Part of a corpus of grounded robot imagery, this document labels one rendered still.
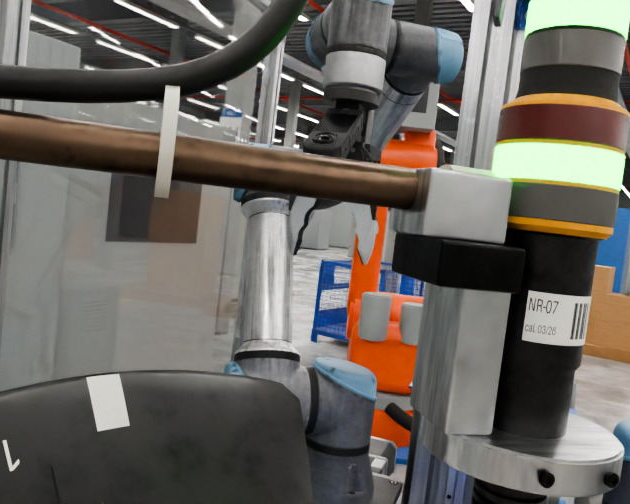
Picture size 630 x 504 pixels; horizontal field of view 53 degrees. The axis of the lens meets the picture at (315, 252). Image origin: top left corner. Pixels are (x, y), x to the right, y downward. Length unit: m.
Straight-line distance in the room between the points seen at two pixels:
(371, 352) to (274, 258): 3.16
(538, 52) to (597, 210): 0.06
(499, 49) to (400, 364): 3.24
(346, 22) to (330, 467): 0.71
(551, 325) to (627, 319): 9.36
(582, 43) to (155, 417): 0.26
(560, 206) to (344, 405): 0.90
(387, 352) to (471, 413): 4.04
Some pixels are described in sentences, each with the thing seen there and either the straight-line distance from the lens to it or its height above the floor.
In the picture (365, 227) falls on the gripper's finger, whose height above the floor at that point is 1.52.
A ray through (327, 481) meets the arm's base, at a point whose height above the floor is 1.08.
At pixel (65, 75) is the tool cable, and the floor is 1.56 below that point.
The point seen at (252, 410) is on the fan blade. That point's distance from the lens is 0.37.
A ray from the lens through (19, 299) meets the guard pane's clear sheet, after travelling 1.04.
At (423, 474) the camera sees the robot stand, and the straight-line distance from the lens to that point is 1.30.
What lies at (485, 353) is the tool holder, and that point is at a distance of 0.22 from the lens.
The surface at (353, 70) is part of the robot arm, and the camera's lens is 0.78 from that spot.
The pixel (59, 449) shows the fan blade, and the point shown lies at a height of 1.40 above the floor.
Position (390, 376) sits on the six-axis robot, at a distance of 4.30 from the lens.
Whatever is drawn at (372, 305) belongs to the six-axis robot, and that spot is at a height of 0.96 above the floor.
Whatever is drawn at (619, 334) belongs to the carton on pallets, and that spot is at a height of 0.35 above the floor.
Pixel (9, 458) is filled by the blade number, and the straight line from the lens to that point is 0.34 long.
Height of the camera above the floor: 1.53
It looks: 4 degrees down
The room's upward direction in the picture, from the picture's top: 7 degrees clockwise
